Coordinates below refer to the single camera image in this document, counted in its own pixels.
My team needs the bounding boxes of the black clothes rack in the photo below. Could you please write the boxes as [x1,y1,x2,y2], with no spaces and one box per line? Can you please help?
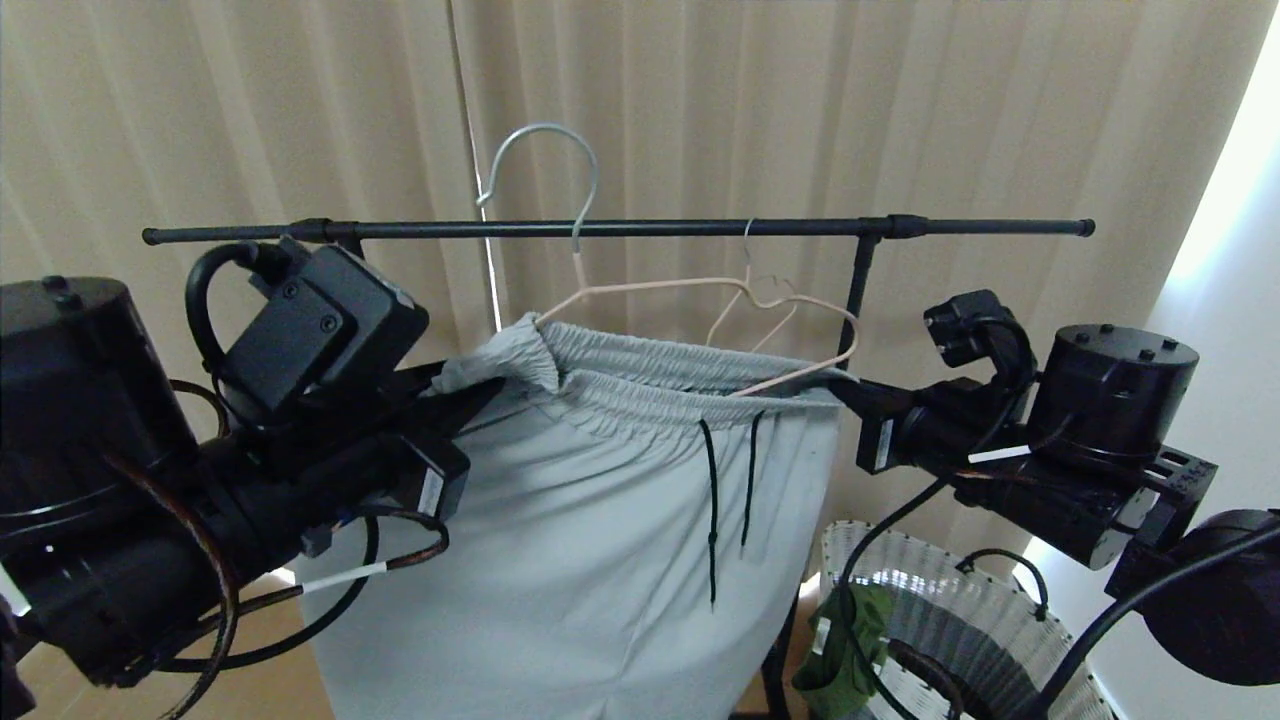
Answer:
[142,215,1096,720]

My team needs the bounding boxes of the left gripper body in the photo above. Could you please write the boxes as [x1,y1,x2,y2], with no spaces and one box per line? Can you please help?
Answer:
[20,420,471,681]

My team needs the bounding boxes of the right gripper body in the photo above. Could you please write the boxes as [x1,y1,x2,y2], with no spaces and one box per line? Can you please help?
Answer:
[857,380,1021,476]

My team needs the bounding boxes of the beige curtain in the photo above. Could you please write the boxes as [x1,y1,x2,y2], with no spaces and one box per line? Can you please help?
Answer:
[0,0,1280,601]

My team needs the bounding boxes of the green garment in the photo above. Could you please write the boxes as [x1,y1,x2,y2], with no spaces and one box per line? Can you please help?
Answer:
[793,583,896,719]

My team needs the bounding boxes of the white laundry basket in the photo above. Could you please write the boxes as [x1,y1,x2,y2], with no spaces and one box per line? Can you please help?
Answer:
[820,520,1116,720]

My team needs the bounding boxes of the pale grey shorts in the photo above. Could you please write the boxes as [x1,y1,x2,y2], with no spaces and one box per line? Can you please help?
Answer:
[295,312,846,720]

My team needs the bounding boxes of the pink clothes hanger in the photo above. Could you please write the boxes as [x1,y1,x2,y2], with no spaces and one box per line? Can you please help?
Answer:
[705,218,801,351]
[477,123,861,398]

